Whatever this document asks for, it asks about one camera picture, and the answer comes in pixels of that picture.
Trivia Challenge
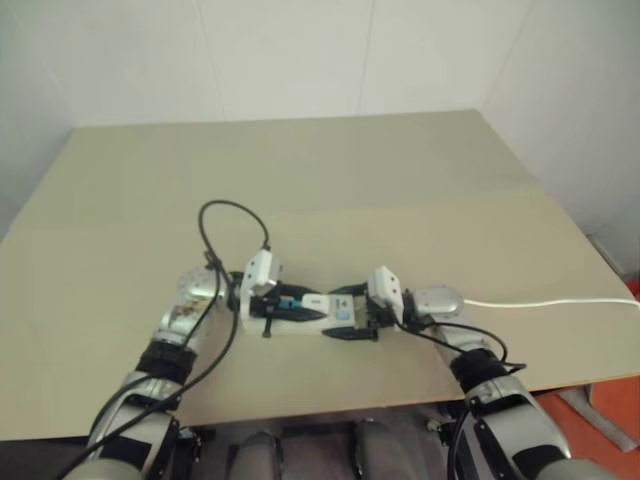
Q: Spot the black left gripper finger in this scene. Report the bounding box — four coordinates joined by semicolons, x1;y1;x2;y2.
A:
272;306;327;324
273;281;316;301

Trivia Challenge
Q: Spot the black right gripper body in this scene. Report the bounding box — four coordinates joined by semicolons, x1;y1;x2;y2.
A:
353;293;397;331

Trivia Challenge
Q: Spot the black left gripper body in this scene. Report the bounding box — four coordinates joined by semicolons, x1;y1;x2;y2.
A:
248;295;282;339

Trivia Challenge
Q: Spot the white power strip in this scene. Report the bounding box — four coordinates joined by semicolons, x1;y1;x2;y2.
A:
243;293;382;348

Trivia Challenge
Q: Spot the white charger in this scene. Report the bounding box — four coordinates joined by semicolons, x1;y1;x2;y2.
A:
302;293;358;325

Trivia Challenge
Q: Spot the dark grey rounded shape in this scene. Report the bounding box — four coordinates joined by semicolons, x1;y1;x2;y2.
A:
352;418;401;480
233;430;287;480

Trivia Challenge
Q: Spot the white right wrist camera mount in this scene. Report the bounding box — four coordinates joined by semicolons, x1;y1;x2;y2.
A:
367;264;405;327

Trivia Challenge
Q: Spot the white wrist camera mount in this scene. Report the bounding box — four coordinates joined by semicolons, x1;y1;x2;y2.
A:
238;248;282;321
367;264;405;327

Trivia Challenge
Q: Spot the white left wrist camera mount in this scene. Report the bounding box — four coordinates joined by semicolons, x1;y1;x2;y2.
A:
238;248;282;321

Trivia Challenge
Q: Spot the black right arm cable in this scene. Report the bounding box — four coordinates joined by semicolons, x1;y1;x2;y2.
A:
397;319;527;480

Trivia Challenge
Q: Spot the white power strip cable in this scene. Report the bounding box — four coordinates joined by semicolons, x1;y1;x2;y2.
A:
463;296;640;308

